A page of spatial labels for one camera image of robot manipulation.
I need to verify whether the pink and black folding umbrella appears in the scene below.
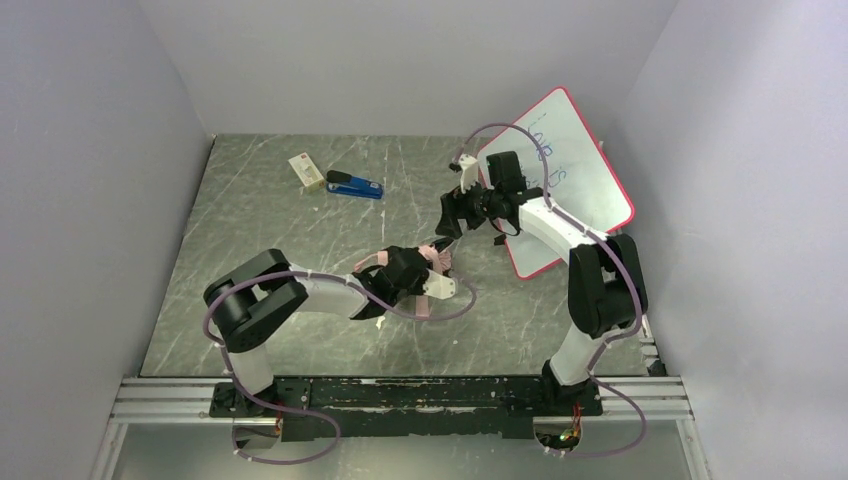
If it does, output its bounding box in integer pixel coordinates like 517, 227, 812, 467
353, 239, 452, 319

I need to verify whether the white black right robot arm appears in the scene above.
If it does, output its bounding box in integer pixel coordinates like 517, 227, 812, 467
436, 151, 647, 396

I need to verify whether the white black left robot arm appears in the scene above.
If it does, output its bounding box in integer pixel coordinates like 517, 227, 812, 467
202, 246, 450, 402

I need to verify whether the red framed whiteboard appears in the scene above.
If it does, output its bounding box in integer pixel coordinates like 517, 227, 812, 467
475, 86, 637, 282

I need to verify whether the blue black marker eraser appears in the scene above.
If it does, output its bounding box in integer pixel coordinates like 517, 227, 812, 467
325, 170, 384, 200

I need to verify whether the small white card box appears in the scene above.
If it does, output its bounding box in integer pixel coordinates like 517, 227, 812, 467
287, 152, 326, 193

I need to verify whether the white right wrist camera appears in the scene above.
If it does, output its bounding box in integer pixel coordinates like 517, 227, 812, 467
449, 154, 479, 194

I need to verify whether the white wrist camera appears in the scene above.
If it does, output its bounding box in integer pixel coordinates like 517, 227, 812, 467
422, 270, 457, 300
449, 154, 479, 194

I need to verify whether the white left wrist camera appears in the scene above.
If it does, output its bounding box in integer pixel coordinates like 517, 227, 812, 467
422, 270, 457, 300

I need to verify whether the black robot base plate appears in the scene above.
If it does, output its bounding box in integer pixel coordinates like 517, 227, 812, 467
208, 375, 603, 442

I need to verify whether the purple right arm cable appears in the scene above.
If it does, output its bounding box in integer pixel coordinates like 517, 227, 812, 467
453, 122, 648, 459

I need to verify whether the aluminium frame rail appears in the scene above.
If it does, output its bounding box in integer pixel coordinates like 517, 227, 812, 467
110, 275, 706, 479

